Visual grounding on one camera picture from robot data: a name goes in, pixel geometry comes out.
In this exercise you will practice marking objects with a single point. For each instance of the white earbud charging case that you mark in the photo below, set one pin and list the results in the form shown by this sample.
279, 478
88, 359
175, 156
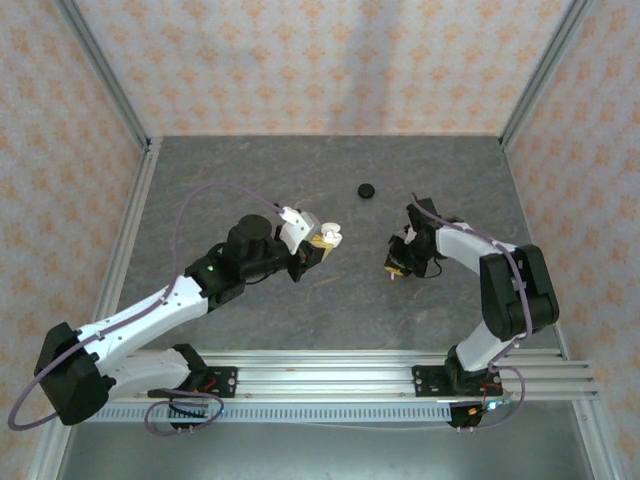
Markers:
336, 241

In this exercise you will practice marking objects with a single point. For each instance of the black earbud charging case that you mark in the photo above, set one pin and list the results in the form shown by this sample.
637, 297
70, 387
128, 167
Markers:
366, 190

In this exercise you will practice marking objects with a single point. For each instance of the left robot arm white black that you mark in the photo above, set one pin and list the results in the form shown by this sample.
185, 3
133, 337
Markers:
150, 315

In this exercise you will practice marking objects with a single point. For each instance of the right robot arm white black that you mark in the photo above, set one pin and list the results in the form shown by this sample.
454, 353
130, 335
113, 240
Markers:
542, 300

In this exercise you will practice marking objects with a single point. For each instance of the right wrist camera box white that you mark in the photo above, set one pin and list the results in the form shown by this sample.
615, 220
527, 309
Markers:
410, 235

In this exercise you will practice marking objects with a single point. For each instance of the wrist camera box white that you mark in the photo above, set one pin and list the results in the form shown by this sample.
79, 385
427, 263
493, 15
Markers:
295, 230
410, 235

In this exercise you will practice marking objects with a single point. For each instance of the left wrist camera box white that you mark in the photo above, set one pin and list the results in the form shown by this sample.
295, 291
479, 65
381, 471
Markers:
295, 230

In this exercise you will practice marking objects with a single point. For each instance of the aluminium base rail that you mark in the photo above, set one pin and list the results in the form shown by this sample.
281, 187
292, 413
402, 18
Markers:
325, 380

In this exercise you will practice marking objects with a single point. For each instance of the aluminium table side rail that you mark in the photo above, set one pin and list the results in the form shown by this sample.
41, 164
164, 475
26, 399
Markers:
142, 175

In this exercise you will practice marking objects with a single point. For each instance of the aluminium frame post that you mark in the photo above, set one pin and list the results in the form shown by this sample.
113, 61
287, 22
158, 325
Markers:
542, 75
108, 75

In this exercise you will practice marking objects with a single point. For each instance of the aluminium frame leg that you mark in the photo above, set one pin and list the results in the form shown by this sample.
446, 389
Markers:
597, 440
45, 455

